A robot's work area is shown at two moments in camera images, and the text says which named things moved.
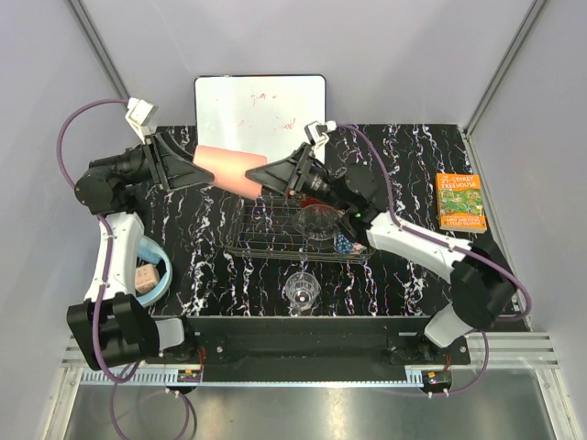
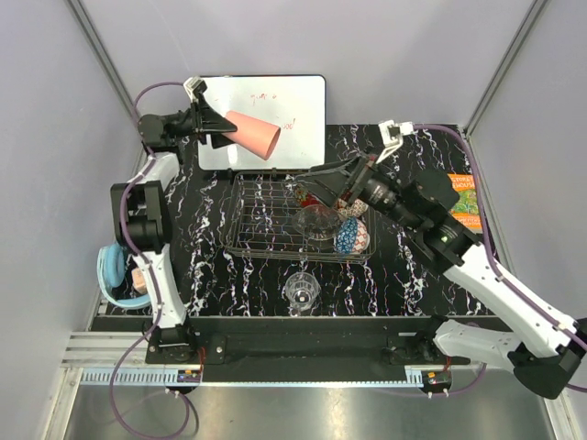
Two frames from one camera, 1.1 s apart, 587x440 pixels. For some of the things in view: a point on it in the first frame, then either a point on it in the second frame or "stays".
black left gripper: (170, 170) → (207, 120)
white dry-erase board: (260, 115) stays
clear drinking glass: (302, 291) stays
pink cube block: (147, 278) stays
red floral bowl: (309, 200) stays
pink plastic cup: (229, 170) → (258, 137)
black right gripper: (289, 175) → (330, 182)
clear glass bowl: (316, 222) stays
